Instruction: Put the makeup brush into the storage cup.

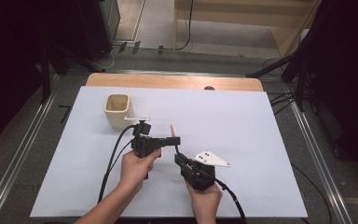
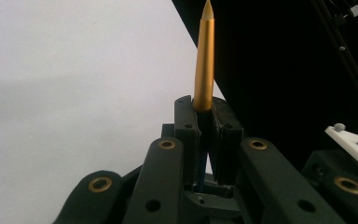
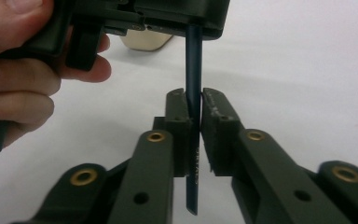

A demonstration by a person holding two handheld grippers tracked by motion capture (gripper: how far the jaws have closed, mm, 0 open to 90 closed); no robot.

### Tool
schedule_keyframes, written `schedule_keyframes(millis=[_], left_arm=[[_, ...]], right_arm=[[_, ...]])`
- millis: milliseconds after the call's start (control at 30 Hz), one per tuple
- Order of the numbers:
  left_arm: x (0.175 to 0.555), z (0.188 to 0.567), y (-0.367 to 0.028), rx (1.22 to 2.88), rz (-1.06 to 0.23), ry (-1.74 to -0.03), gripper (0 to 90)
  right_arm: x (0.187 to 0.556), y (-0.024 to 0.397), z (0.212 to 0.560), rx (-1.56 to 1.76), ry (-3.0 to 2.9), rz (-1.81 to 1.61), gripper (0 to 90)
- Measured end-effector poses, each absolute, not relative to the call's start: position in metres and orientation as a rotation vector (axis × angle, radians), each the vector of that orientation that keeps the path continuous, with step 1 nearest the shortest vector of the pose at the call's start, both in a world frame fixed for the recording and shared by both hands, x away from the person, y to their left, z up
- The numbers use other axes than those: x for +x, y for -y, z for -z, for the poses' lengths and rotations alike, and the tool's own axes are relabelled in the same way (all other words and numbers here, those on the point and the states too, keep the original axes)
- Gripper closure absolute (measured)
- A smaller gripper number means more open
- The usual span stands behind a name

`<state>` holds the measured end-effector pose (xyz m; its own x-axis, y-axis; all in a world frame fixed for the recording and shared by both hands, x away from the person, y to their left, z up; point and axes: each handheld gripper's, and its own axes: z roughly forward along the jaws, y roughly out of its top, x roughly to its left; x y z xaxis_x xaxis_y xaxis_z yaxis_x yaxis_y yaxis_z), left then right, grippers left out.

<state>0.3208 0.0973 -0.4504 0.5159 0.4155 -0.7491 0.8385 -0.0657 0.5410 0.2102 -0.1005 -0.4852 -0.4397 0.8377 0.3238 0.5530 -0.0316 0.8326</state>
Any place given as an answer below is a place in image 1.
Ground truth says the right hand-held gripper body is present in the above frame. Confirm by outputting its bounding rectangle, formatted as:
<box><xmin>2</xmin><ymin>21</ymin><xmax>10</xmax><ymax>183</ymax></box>
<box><xmin>181</xmin><ymin>150</ymin><xmax>231</xmax><ymax>191</ymax></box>

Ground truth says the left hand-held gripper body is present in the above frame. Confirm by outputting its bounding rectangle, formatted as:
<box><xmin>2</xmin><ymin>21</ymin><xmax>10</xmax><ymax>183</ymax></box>
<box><xmin>124</xmin><ymin>116</ymin><xmax>163</xmax><ymax>159</ymax></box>

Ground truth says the dark pencil with orange end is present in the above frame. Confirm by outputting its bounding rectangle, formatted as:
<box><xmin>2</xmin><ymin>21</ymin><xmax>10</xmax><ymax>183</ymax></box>
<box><xmin>170</xmin><ymin>123</ymin><xmax>181</xmax><ymax>157</ymax></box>

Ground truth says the person's right hand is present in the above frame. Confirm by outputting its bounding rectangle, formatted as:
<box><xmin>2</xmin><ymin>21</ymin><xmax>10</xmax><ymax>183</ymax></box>
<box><xmin>185</xmin><ymin>180</ymin><xmax>224</xmax><ymax>214</ymax></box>

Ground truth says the person's left hand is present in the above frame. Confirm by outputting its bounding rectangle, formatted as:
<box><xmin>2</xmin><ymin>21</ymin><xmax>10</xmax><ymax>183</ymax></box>
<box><xmin>117</xmin><ymin>148</ymin><xmax>162</xmax><ymax>195</ymax></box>

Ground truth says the beige square cup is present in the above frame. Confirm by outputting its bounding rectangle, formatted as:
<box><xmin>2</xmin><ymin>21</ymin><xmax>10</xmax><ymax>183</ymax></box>
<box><xmin>103</xmin><ymin>92</ymin><xmax>135</xmax><ymax>130</ymax></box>

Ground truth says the white table cover sheet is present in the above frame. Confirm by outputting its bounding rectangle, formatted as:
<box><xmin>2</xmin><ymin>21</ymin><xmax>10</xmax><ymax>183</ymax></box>
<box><xmin>30</xmin><ymin>86</ymin><xmax>309</xmax><ymax>218</ymax></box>

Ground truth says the black metal stand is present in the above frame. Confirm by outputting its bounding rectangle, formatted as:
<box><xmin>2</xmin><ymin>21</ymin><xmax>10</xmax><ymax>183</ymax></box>
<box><xmin>245</xmin><ymin>50</ymin><xmax>313</xmax><ymax>113</ymax></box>
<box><xmin>38</xmin><ymin>41</ymin><xmax>106</xmax><ymax>105</ymax></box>

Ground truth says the black cabinet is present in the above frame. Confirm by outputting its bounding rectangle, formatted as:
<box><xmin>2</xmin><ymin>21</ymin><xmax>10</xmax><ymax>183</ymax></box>
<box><xmin>76</xmin><ymin>0</ymin><xmax>121</xmax><ymax>62</ymax></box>

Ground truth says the light wooden furniture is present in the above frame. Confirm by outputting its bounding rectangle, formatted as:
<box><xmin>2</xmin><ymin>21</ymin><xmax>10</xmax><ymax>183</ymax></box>
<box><xmin>173</xmin><ymin>0</ymin><xmax>323</xmax><ymax>58</ymax></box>

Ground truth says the dark curtain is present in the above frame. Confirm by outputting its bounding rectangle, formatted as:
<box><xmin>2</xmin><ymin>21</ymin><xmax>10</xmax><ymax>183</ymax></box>
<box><xmin>301</xmin><ymin>0</ymin><xmax>358</xmax><ymax>183</ymax></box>
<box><xmin>0</xmin><ymin>0</ymin><xmax>85</xmax><ymax>152</ymax></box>

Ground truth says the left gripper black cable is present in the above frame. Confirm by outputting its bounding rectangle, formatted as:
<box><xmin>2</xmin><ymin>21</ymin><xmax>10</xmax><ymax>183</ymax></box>
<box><xmin>97</xmin><ymin>124</ymin><xmax>138</xmax><ymax>203</ymax></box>

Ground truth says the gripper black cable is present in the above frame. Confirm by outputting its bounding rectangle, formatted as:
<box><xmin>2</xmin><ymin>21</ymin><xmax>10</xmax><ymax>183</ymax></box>
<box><xmin>213</xmin><ymin>177</ymin><xmax>247</xmax><ymax>224</ymax></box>
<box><xmin>97</xmin><ymin>124</ymin><xmax>138</xmax><ymax>203</ymax></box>

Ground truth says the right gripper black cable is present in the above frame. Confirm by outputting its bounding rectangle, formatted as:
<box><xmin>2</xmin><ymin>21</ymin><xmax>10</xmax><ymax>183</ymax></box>
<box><xmin>213</xmin><ymin>177</ymin><xmax>247</xmax><ymax>224</ymax></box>

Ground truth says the white floor cable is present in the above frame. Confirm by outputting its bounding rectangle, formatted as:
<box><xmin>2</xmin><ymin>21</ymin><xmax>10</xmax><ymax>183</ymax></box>
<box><xmin>97</xmin><ymin>43</ymin><xmax>129</xmax><ymax>72</ymax></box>

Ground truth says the bundle of black cables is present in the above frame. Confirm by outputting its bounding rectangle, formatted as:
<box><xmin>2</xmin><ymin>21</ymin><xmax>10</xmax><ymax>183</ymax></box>
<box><xmin>268</xmin><ymin>91</ymin><xmax>296</xmax><ymax>116</ymax></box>

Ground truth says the thin black floor cable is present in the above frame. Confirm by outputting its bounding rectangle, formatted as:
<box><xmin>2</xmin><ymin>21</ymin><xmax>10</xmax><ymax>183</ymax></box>
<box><xmin>292</xmin><ymin>164</ymin><xmax>333</xmax><ymax>224</ymax></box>

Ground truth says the silver floor rail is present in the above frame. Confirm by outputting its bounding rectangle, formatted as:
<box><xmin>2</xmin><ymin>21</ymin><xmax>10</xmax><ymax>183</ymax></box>
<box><xmin>0</xmin><ymin>74</ymin><xmax>61</xmax><ymax>224</ymax></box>
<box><xmin>283</xmin><ymin>83</ymin><xmax>354</xmax><ymax>224</ymax></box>

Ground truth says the hanging black cable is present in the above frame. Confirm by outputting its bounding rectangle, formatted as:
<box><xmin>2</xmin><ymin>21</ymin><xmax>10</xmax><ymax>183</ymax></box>
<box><xmin>175</xmin><ymin>0</ymin><xmax>195</xmax><ymax>51</ymax></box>

